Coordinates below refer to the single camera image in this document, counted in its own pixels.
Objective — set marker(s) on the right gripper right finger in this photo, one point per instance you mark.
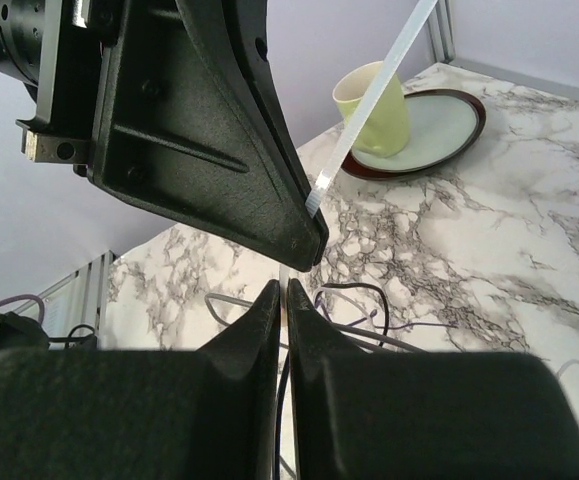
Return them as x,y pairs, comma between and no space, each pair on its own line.
423,415

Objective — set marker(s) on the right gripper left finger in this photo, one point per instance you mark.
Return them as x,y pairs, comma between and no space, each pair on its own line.
129,414

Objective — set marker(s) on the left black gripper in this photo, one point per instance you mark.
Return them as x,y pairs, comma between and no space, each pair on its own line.
170,106

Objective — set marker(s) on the translucent white zip tie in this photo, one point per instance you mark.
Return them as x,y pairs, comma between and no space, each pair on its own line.
401,46

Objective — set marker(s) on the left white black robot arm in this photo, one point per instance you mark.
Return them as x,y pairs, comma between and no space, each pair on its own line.
4,40

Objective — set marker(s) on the yellow-green mug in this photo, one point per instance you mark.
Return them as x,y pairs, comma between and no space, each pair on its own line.
386,131

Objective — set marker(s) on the white plate with dark rim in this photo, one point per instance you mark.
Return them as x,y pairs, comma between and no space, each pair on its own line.
444,124

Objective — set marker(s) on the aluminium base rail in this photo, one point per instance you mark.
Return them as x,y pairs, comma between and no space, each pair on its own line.
74,307

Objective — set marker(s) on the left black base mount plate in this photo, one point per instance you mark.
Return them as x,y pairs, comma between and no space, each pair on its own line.
18,331

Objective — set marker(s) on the left aluminium frame post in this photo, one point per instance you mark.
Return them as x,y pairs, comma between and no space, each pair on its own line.
440,30

